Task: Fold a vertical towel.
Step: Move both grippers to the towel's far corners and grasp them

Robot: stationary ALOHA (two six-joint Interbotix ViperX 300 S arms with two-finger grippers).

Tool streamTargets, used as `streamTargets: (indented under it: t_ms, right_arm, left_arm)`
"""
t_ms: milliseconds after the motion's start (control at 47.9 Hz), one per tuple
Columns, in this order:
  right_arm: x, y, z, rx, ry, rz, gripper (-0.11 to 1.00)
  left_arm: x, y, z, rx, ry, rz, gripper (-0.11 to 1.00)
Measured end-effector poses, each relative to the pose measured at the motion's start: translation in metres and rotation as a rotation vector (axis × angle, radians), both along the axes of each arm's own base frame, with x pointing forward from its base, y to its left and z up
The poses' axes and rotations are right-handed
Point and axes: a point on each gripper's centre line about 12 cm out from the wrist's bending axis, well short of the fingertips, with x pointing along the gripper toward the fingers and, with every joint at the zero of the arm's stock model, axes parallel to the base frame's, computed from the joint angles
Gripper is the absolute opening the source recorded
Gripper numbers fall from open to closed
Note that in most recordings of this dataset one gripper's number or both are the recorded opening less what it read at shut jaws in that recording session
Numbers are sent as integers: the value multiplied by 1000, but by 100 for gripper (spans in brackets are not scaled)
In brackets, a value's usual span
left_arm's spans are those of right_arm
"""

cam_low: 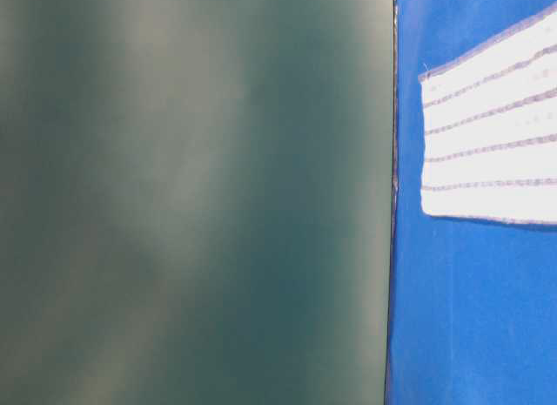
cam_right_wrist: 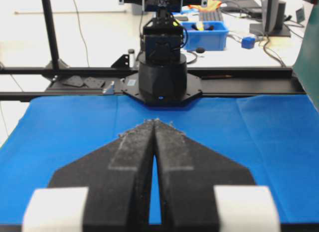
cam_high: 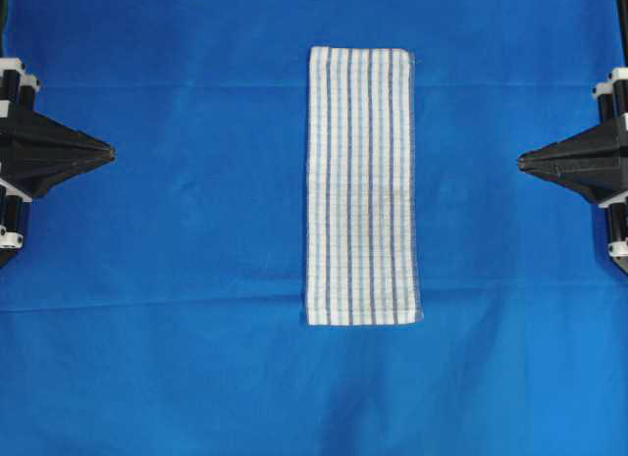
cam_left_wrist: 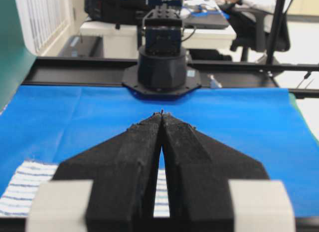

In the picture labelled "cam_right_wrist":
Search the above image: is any black computer monitor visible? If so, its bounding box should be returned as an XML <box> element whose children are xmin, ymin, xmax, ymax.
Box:
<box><xmin>249</xmin><ymin>0</ymin><xmax>291</xmax><ymax>37</ymax></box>

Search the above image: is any black metal frame post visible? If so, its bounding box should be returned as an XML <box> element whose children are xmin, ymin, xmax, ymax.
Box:
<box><xmin>41</xmin><ymin>0</ymin><xmax>61</xmax><ymax>72</ymax></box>

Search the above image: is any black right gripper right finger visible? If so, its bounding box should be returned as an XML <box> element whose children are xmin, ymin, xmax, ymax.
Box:
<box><xmin>152</xmin><ymin>118</ymin><xmax>281</xmax><ymax>232</ymax></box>

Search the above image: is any blue plastic bin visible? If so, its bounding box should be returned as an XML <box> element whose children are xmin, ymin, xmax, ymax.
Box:
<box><xmin>181</xmin><ymin>21</ymin><xmax>229</xmax><ymax>51</ymax></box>

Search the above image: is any small blue box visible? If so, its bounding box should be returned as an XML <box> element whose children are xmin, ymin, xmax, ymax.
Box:
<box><xmin>241</xmin><ymin>36</ymin><xmax>256</xmax><ymax>49</ymax></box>

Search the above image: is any blue table cloth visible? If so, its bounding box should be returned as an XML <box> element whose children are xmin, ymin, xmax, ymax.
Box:
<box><xmin>0</xmin><ymin>95</ymin><xmax>319</xmax><ymax>225</ymax></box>

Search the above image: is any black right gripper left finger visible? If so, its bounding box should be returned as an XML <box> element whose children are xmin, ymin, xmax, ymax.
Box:
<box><xmin>22</xmin><ymin>118</ymin><xmax>156</xmax><ymax>232</ymax></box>

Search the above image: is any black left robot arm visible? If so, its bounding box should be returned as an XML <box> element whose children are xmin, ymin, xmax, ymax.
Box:
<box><xmin>119</xmin><ymin>0</ymin><xmax>202</xmax><ymax>106</ymax></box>

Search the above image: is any black keyboard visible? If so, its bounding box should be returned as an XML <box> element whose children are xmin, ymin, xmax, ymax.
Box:
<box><xmin>199</xmin><ymin>10</ymin><xmax>224</xmax><ymax>21</ymax></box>

